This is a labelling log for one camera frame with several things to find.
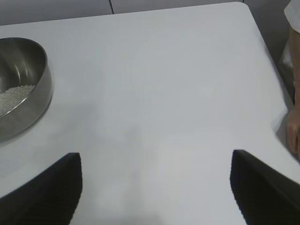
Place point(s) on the bare person hand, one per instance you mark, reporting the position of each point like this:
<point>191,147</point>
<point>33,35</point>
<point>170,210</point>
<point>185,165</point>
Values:
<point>294,131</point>

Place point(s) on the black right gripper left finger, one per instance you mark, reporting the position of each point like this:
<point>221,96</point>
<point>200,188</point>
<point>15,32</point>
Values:
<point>42,194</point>

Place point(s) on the white rice grains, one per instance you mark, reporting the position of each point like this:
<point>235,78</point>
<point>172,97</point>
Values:
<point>14,98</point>

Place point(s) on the stainless steel mixing bowl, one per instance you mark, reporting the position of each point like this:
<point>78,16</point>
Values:
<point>30,110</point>

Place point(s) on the bare person forearm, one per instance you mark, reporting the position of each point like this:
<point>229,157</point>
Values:
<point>295,70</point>

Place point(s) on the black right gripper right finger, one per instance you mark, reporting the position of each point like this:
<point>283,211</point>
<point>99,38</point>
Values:
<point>267,192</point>

